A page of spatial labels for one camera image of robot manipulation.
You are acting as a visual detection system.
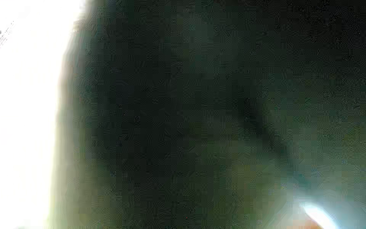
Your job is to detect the light blue trousers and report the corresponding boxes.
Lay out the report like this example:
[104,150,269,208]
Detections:
[50,1,366,229]

